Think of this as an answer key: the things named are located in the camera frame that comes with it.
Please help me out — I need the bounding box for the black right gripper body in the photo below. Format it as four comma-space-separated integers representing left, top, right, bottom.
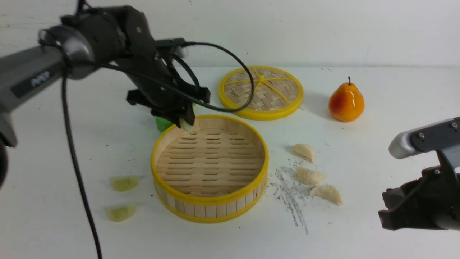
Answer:
378, 166, 459, 231

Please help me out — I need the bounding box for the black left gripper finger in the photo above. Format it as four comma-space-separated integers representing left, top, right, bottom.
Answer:
163, 113, 182, 128
184, 104, 196, 126

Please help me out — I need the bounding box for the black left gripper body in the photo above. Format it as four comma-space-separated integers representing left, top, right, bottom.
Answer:
61, 5, 211, 119

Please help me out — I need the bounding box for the green dumpling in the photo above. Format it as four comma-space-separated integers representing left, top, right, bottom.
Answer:
110, 176, 139, 192
179, 118, 200, 132
105, 205, 137, 222

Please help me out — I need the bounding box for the white dumpling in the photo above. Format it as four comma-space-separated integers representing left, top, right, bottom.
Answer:
309, 184, 344, 205
290, 143, 317, 164
296, 166, 326, 186

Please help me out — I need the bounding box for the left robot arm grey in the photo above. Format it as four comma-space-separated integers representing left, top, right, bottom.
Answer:
0, 5, 211, 182

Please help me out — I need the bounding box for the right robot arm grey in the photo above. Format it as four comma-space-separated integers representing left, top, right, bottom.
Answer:
378, 166, 459, 231

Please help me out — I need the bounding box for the bamboo steamer tray yellow rim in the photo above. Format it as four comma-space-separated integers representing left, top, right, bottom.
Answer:
151, 115, 269, 223

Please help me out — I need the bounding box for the woven steamer lid yellow rim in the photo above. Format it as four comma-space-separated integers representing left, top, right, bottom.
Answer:
217, 66, 304, 121

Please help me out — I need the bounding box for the green cube block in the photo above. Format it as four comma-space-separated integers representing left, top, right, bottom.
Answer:
155, 117, 173, 133

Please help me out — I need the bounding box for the orange toy pear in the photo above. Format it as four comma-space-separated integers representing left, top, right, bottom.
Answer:
328, 76, 365, 123

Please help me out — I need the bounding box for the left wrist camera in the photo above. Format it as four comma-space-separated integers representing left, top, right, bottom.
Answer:
155, 38, 186, 58

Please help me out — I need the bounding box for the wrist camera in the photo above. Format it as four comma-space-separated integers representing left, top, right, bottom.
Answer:
389, 117, 460, 169
155, 38, 186, 58

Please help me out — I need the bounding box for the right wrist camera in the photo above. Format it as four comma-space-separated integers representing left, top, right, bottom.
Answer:
389, 117, 460, 169

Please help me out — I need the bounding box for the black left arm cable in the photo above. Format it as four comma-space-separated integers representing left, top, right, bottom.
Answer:
38, 29, 255, 259

